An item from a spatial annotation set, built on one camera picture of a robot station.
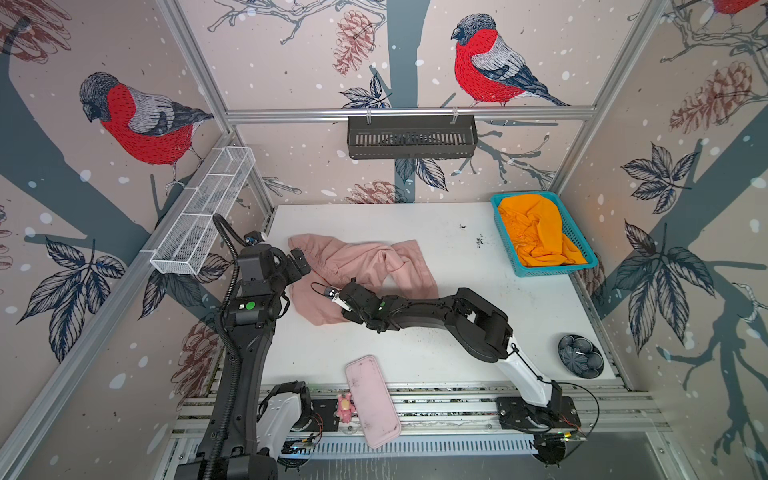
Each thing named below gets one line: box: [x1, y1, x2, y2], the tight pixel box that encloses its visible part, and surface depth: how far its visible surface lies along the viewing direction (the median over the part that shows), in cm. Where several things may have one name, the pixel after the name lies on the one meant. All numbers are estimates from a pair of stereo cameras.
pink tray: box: [345, 355, 401, 449], surface depth 77 cm
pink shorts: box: [289, 233, 439, 325], surface depth 96 cm
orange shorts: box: [498, 194, 588, 267], surface depth 108 cm
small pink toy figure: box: [337, 392, 353, 423], surface depth 74 cm
